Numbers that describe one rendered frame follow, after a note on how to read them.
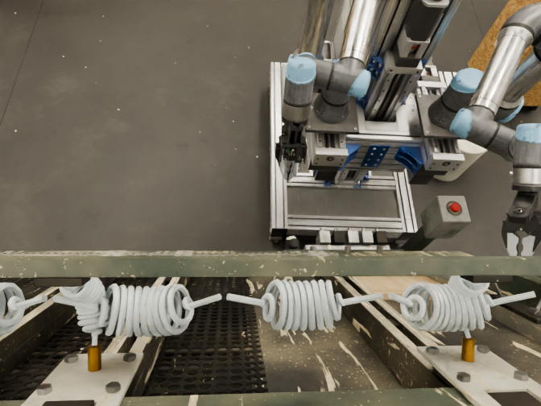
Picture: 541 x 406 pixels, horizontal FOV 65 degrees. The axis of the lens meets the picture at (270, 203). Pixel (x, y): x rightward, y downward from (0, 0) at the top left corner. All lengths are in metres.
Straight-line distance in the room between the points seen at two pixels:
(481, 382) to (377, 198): 2.10
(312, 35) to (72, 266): 1.24
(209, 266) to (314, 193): 2.11
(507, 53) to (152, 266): 1.19
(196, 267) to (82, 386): 0.20
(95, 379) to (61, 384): 0.04
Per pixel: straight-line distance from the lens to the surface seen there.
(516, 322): 1.18
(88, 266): 0.50
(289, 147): 1.19
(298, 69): 1.10
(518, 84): 1.73
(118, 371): 0.59
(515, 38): 1.47
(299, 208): 2.50
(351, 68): 1.23
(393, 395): 0.56
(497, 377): 0.63
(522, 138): 1.24
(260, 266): 0.48
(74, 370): 0.61
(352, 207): 2.57
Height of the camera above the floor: 2.42
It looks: 63 degrees down
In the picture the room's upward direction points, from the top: 11 degrees clockwise
